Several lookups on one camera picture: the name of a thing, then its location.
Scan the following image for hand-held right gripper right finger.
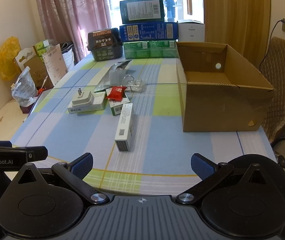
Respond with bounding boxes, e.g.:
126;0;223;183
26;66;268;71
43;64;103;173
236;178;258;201
175;153;273;205

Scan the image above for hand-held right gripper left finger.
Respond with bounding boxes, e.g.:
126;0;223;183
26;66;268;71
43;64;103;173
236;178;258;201
13;152;110;205

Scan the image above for green medicine box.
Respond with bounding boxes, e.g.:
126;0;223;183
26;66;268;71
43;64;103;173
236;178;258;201
108;95;130;116

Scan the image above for silver foil bag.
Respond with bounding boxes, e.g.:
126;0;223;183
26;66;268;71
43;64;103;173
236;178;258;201
93;59;132;92

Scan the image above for desktop with checked tablecloth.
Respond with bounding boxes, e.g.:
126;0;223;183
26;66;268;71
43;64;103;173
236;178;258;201
10;55;275;197

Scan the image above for long white carton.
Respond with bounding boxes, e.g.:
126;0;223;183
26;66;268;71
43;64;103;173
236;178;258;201
115;103;134;152

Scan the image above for printed plastic bag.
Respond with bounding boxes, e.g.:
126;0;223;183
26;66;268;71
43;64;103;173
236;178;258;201
11;66;38;107

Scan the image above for flat white box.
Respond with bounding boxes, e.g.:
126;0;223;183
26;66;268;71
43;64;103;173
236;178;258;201
67;92;107;115

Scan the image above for white plug adapter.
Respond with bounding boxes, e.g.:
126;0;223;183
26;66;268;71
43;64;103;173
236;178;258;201
72;87;94;107

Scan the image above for red snack packet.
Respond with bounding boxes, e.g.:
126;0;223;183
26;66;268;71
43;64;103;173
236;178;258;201
106;86;127;101

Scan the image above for cardboard display box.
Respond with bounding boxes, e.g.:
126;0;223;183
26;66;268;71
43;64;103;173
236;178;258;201
15;46;48;90

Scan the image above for yellow plastic bag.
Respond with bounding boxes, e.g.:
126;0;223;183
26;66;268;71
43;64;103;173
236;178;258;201
0;36;22;82

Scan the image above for white bag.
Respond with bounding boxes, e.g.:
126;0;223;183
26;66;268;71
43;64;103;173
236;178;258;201
61;41;76;68

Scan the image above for small green boxes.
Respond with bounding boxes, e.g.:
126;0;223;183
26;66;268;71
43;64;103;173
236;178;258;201
34;39;55;58

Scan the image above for dark instant noodle box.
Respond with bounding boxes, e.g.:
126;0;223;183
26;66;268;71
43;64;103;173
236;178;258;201
87;27;123;62

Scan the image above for chair with quilted cover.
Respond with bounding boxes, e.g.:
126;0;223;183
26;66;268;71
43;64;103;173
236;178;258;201
259;36;285;143

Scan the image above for green tissue pack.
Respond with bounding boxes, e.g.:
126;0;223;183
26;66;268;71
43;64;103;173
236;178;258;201
123;40;180;60

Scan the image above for blue printed box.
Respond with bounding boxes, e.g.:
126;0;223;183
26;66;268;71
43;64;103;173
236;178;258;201
119;22;178;42

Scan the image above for pink curtain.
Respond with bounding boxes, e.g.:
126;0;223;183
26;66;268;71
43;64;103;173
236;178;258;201
33;0;113;65

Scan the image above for yellow curtain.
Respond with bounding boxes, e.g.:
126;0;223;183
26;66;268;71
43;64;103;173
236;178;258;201
202;0;274;70

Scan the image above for dark green box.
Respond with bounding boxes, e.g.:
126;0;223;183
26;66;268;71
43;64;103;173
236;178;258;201
120;0;164;23

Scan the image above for red-handled scissors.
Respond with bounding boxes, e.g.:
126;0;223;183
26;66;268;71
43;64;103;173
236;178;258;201
38;75;49;94

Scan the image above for grey charger cable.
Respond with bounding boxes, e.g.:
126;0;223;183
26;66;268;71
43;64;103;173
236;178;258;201
259;19;285;68

